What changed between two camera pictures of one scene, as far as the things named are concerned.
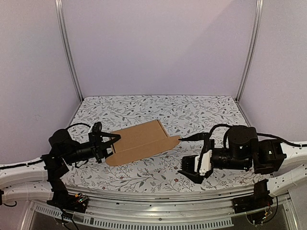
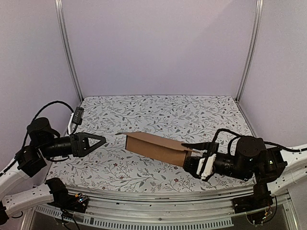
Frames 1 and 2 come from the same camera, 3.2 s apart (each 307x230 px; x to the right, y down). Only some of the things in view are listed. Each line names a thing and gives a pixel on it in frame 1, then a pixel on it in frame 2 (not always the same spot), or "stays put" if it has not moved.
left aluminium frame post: [59, 5] stays put
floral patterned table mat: [182, 116] stays put
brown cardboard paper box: [141, 140] → [157, 148]
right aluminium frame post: [259, 10] stays put
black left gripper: [97, 146] → [80, 143]
